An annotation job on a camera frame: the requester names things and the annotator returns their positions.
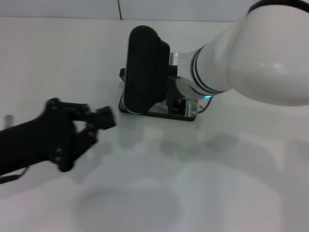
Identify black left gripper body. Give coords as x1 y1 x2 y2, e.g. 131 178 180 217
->
0 97 81 177

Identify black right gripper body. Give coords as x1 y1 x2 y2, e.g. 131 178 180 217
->
166 90 188 114

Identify black glasses case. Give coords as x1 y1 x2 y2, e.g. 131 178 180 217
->
118 67 201 122

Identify clear right wrist connector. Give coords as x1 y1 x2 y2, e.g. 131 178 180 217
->
184 98 202 116

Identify dark right gripper cable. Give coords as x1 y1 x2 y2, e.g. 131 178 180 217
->
197 96 213 114

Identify dark gripper cable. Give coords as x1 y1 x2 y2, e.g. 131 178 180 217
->
197 96 213 114
0 166 28 185

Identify dark left gripper cable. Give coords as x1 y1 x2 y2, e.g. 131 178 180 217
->
0 166 28 185

